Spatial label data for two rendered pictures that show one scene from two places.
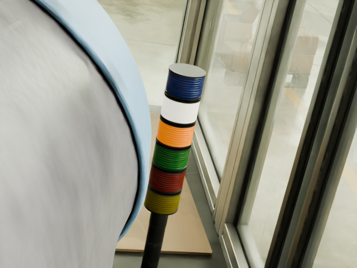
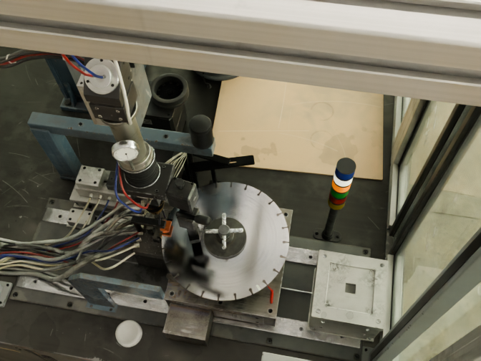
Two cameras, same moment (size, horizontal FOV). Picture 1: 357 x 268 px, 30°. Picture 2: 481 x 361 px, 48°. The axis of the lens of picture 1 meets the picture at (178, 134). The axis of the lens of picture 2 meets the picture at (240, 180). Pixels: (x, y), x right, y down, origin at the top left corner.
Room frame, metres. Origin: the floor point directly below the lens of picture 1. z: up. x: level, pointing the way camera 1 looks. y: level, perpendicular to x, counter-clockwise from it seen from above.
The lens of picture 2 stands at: (0.09, -0.04, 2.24)
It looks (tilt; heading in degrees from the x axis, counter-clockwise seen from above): 61 degrees down; 25
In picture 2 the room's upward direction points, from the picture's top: 4 degrees counter-clockwise
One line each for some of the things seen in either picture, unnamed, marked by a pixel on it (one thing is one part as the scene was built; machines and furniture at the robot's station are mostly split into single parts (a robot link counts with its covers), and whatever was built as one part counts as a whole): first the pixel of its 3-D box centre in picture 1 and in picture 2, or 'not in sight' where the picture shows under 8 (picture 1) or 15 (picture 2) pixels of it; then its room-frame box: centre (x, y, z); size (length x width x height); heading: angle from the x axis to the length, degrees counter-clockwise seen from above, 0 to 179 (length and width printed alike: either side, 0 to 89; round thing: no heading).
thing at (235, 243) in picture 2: not in sight; (225, 236); (0.56, 0.24, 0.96); 0.11 x 0.11 x 0.03
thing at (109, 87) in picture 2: not in sight; (141, 56); (0.67, 0.43, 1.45); 0.35 x 0.07 x 0.28; 11
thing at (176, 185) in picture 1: (167, 174); (338, 194); (0.75, 0.00, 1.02); 0.05 x 0.04 x 0.03; 11
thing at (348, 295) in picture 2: not in sight; (346, 296); (0.57, -0.10, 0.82); 0.18 x 0.18 x 0.15; 11
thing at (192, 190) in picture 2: not in sight; (185, 204); (0.52, 0.31, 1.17); 0.06 x 0.05 x 0.20; 92
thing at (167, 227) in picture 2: not in sight; (152, 226); (0.52, 0.43, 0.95); 0.10 x 0.03 x 0.07; 101
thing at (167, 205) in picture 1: (162, 196); (336, 200); (0.75, 0.00, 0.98); 0.05 x 0.04 x 0.03; 11
